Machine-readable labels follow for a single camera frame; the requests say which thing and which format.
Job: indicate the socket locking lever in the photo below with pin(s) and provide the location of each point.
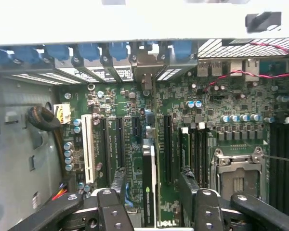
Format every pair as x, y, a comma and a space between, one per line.
281, 158

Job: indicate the green Dell motherboard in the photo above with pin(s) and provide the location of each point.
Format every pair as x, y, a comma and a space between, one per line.
173, 103

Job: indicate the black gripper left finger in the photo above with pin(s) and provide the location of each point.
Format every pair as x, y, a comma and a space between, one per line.
110, 211

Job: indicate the grey power supply unit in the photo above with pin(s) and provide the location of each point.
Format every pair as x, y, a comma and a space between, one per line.
14, 156

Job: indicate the black open PC case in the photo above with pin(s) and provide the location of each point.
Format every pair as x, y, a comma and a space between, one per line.
135, 21

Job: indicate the CPU socket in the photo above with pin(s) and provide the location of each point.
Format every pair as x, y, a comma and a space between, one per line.
238, 178

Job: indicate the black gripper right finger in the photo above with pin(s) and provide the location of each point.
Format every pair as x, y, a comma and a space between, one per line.
207, 211

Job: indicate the installed green RAM stick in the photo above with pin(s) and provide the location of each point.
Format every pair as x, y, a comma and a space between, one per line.
185, 149

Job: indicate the white expansion slot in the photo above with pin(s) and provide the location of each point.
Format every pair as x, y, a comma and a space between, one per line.
88, 149

